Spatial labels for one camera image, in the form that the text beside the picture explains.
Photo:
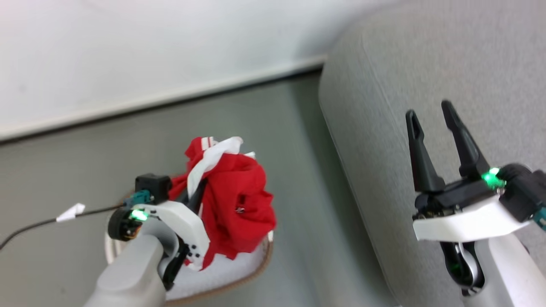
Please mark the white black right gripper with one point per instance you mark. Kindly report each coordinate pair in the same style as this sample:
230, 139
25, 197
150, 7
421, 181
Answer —
465, 215

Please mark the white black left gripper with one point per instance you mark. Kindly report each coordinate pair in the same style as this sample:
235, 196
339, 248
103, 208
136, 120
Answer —
183, 224

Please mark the red and white clothing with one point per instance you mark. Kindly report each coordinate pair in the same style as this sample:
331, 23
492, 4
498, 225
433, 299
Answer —
239, 204

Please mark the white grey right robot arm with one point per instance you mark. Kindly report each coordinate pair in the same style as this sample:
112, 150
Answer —
512, 273

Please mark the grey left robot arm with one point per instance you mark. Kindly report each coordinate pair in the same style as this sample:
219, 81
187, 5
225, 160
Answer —
128, 273

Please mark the white basket with brown rim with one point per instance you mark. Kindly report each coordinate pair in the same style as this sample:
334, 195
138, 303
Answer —
230, 273

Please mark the grey fabric sofa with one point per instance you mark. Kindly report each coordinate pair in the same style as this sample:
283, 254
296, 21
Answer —
426, 85

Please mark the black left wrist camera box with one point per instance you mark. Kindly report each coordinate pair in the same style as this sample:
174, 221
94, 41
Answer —
152, 186

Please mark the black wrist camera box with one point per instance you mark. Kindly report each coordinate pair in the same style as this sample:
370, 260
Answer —
152, 186
524, 192

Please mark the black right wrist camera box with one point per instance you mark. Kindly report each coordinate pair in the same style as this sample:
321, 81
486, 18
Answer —
524, 192

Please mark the white wall baseboard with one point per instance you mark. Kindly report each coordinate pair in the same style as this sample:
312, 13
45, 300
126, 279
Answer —
162, 97

